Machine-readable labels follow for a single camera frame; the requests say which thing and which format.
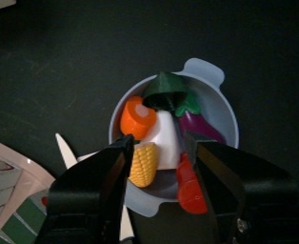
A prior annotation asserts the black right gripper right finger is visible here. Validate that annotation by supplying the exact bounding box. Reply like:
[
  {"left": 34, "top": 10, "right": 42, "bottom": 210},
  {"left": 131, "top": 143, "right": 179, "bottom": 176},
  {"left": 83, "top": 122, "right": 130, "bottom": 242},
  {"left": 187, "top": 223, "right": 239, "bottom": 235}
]
[{"left": 182, "top": 131, "right": 299, "bottom": 244}]

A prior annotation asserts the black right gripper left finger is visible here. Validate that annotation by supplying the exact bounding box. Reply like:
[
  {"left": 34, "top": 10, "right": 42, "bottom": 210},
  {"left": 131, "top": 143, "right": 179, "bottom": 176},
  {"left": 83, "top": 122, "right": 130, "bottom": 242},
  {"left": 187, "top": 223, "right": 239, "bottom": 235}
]
[{"left": 34, "top": 134, "right": 135, "bottom": 244}]

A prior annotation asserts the yellow toy corn piece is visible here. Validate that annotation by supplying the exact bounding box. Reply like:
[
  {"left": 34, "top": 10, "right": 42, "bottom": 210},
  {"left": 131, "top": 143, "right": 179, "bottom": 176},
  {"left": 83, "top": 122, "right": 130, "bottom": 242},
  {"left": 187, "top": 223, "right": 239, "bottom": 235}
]
[{"left": 126, "top": 141, "right": 159, "bottom": 189}]

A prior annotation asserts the red toy pepper piece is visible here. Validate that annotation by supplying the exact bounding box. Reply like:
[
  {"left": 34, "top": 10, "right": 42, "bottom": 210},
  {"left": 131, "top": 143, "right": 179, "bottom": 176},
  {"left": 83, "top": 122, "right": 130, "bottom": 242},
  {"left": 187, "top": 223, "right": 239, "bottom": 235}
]
[{"left": 175, "top": 152, "right": 209, "bottom": 215}]

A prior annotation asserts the white toy radish piece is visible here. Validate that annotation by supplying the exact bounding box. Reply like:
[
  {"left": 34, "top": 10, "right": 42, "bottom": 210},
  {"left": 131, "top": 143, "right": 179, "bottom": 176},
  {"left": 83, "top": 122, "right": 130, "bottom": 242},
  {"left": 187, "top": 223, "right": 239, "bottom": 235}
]
[{"left": 139, "top": 109, "right": 183, "bottom": 171}]

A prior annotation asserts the orange toy carrot piece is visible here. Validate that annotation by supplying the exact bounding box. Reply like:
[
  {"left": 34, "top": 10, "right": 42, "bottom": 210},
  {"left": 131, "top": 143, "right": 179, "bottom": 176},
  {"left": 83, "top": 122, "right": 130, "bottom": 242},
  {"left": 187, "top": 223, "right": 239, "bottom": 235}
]
[{"left": 119, "top": 95, "right": 158, "bottom": 141}]

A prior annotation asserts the purple toy eggplant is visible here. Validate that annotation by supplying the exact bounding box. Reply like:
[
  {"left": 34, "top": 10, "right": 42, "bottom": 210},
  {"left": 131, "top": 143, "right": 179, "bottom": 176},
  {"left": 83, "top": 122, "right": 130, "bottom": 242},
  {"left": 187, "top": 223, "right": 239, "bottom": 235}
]
[{"left": 174, "top": 91, "right": 227, "bottom": 146}]

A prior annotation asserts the light blue toy bowl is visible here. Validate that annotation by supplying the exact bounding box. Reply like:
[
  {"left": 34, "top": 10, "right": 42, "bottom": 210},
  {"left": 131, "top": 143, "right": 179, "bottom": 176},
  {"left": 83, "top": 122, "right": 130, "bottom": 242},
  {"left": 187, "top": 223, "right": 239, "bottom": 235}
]
[{"left": 107, "top": 57, "right": 239, "bottom": 218}]

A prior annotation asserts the dark green toy pepper top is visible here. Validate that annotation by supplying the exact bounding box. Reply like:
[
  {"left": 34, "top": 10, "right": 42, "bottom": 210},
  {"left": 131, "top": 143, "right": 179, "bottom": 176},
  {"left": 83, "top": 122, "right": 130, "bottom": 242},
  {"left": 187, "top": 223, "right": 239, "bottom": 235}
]
[{"left": 141, "top": 71, "right": 189, "bottom": 112}]

